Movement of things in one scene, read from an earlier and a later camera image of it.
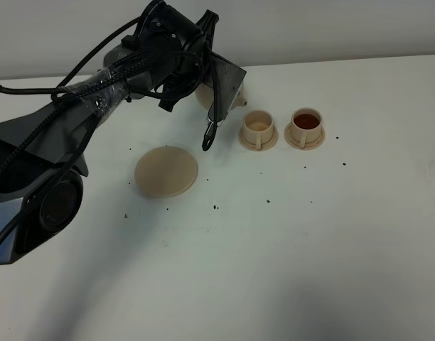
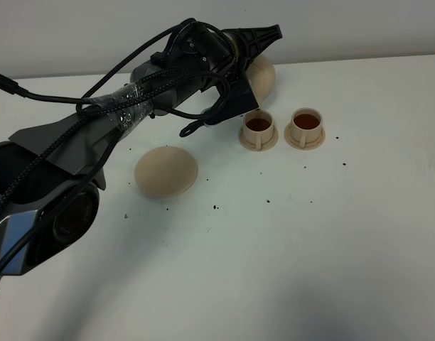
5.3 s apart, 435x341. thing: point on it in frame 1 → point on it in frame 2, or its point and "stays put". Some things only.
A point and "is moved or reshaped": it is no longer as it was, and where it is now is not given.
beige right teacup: (305, 125) stays put
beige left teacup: (258, 126) stays put
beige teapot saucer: (165, 172) stays put
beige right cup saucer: (296, 145) stays put
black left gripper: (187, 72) → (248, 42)
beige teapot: (205, 94) is moved or reshaped
